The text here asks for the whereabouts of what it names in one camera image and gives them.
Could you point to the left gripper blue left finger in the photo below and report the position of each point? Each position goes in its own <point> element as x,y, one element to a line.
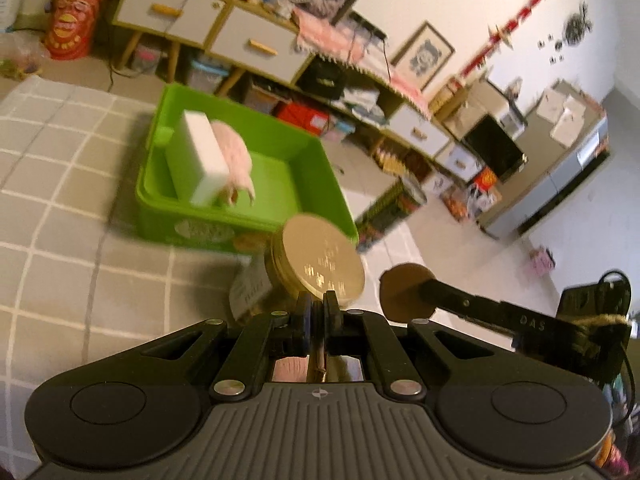
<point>301,317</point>

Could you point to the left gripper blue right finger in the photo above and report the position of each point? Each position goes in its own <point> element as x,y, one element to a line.
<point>332,317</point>

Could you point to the glass jar gold lid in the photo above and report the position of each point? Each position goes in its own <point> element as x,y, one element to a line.
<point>308,254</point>

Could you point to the pink knitted ball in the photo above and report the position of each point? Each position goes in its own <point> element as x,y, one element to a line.
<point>292,369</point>

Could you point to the green plastic bin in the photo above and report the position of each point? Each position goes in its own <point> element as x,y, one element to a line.
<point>289,174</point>

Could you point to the tall black snack can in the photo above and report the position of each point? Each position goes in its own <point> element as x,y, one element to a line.
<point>387,212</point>

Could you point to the pink plush toy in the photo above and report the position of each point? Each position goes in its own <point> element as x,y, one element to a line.
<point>238,160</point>

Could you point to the white sponge block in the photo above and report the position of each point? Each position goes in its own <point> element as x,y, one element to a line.
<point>197,159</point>

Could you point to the orange box under cabinet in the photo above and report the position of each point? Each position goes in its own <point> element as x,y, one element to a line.
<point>303,116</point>

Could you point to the black bag in cabinet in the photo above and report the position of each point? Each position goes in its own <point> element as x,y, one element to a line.
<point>324,78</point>

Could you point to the grey checked tablecloth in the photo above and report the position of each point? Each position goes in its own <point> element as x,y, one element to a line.
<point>77,281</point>

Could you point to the pink table runner cloth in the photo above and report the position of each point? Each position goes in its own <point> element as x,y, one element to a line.
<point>341,45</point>

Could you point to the framed cartoon drawing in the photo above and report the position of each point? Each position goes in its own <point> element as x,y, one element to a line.
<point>423,56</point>

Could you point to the wooden cabinet white drawers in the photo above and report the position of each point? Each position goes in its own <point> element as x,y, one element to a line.
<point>254,41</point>

